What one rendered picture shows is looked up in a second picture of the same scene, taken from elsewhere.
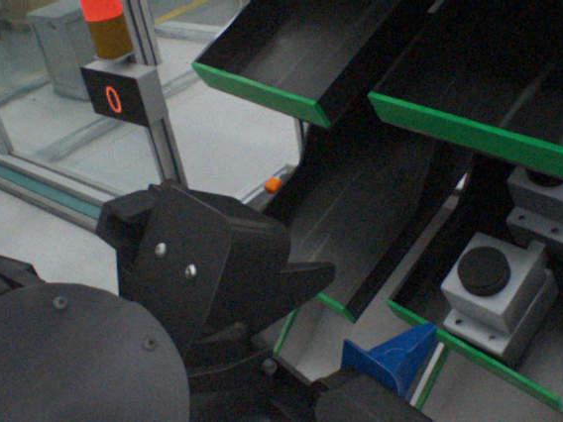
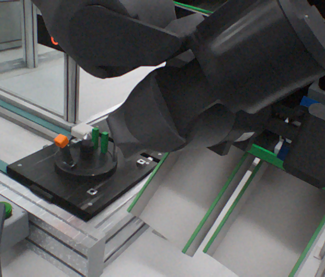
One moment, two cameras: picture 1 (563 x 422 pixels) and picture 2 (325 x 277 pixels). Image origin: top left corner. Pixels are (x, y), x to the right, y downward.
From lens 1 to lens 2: 0.22 m
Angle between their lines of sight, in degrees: 16
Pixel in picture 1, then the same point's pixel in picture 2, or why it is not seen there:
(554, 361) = not seen: hidden behind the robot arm
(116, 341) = (317, 14)
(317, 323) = (172, 167)
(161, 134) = (73, 64)
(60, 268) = not seen: outside the picture
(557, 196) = not seen: outside the picture
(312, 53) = not seen: hidden behind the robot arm
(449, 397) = (243, 207)
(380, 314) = (209, 164)
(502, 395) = (272, 206)
